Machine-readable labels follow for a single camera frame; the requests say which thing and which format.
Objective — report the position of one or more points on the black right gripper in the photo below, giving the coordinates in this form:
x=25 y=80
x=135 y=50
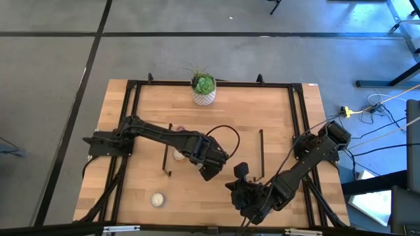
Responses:
x=249 y=200

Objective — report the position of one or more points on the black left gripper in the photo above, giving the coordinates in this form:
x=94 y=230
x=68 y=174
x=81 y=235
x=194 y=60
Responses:
x=210 y=155

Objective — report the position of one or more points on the white candle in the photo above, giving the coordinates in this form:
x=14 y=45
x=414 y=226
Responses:
x=178 y=155

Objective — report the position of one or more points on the pink glass candlestick holder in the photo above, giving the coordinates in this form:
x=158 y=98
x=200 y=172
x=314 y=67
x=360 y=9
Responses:
x=181 y=128

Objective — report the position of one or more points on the grey patterned candle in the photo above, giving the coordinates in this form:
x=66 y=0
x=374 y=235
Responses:
x=157 y=200

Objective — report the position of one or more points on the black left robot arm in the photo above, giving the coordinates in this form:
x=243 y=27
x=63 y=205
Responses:
x=157 y=132

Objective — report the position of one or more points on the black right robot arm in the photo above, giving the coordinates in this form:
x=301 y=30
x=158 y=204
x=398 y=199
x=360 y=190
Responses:
x=308 y=160

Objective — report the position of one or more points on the succulent in white patterned pot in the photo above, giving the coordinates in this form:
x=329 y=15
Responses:
x=204 y=86

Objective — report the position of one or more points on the white floor box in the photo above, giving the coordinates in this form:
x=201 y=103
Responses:
x=374 y=203

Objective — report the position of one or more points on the dark grey cabinet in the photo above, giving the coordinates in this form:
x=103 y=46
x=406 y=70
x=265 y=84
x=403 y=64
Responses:
x=410 y=203

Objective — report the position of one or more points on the black stand leg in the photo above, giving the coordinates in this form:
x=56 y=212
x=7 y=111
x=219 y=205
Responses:
x=275 y=7

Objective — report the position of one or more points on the silver frame bracket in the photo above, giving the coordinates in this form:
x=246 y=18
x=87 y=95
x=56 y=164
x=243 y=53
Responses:
x=303 y=232
x=121 y=228

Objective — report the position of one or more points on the black desk leg frame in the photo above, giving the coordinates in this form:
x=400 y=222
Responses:
x=377 y=83

